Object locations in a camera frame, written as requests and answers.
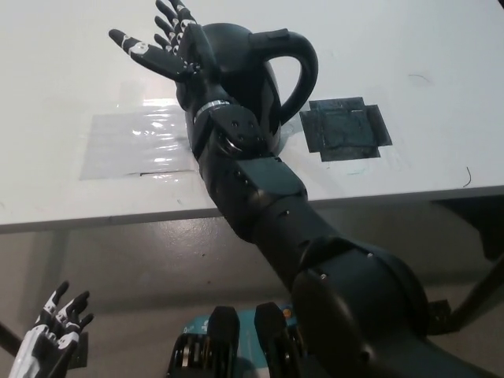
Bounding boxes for black metal table leg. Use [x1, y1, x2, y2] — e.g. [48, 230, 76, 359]
[0, 317, 24, 350]
[448, 259, 504, 335]

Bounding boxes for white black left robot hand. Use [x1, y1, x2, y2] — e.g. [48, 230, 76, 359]
[7, 280, 95, 378]

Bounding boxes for black kettle lid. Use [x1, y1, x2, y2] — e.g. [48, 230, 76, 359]
[201, 22, 254, 76]

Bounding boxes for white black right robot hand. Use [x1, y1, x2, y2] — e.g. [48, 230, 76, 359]
[108, 0, 230, 116]

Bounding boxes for black tape square patch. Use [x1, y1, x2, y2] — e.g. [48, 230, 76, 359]
[298, 95, 393, 162]

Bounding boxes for black electric kettle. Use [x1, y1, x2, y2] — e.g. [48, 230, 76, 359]
[175, 22, 320, 158]

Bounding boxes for clear plastic sheet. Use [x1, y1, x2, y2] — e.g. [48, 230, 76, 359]
[78, 98, 198, 182]

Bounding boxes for black table underframe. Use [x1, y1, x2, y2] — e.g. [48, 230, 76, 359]
[431, 198, 504, 261]

